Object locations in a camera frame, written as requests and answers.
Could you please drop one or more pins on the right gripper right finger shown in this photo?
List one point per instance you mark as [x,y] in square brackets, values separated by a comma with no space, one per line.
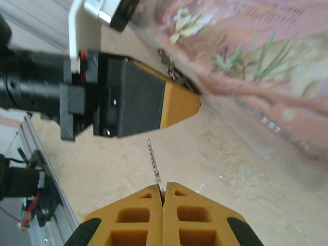
[200,217]

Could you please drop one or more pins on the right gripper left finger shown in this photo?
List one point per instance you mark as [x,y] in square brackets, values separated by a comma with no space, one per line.
[128,217]

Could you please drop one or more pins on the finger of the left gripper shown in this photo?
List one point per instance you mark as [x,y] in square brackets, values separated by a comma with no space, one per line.
[143,100]

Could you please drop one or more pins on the small silver key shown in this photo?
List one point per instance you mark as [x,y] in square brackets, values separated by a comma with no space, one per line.
[156,174]

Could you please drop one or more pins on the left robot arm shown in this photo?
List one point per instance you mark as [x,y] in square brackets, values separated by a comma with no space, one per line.
[15,179]

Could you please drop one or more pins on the pink illustrated tin box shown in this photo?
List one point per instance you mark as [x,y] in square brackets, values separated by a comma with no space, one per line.
[256,51]

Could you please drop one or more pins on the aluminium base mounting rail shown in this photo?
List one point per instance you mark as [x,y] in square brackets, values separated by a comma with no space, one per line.
[65,217]

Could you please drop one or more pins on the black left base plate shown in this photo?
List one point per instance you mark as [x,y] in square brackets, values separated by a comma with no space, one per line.
[48,202]

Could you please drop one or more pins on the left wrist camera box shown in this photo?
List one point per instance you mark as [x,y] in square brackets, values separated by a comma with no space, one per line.
[102,10]

